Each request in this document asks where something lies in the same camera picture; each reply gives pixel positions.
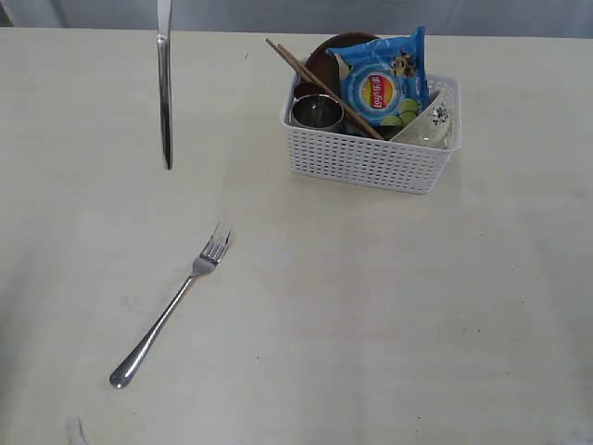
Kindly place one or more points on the stainless steel fork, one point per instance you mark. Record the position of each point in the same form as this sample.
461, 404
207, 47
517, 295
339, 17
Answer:
206, 262

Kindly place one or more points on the white plastic perforated basket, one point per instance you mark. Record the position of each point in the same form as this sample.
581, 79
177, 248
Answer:
387, 165

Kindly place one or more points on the stainless steel table knife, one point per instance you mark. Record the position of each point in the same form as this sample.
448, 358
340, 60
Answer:
164, 10

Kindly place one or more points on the stainless steel cup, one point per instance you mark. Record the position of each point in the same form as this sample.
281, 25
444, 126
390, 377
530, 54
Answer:
317, 112

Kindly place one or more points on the stainless steel spoon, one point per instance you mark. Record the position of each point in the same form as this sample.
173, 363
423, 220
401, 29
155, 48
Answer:
306, 88

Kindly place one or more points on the brown round plate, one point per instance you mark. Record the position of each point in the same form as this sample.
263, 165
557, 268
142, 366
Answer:
325, 66

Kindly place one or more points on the upper brown wooden chopstick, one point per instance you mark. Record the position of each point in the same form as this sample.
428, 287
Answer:
301, 69

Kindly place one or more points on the blue Lays chips bag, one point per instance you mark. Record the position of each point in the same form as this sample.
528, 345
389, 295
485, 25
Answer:
384, 80

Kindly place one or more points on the white floral ceramic bowl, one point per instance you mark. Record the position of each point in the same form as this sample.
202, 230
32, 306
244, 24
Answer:
431, 127

